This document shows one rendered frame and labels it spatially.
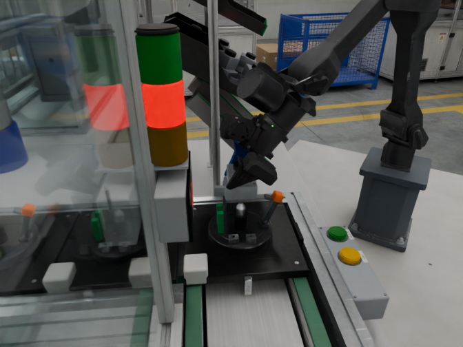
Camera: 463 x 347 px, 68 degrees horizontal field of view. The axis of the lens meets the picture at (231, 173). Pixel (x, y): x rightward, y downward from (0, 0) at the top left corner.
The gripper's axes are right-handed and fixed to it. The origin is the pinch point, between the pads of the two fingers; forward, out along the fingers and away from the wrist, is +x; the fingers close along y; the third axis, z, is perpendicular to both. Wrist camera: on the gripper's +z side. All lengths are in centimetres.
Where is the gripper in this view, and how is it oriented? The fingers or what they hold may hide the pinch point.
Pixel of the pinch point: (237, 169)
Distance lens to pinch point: 67.7
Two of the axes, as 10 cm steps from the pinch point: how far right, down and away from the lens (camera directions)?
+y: 0.9, 4.9, -8.6
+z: -7.9, -4.9, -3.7
